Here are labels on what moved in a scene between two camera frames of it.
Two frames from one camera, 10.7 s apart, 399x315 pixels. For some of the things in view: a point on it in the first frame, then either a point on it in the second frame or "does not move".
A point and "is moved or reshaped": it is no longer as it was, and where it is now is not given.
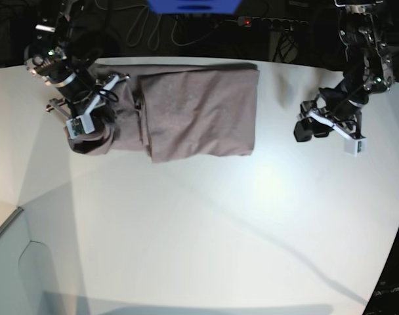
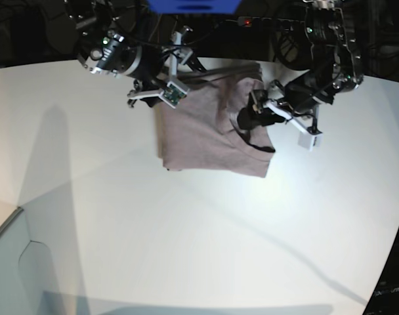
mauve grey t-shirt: [177, 111] is moved or reshaped
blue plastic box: [195, 6] does not move
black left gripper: [58, 67] -> [114, 51]
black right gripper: [344, 100] -> [301, 94]
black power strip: [272, 24] does not move
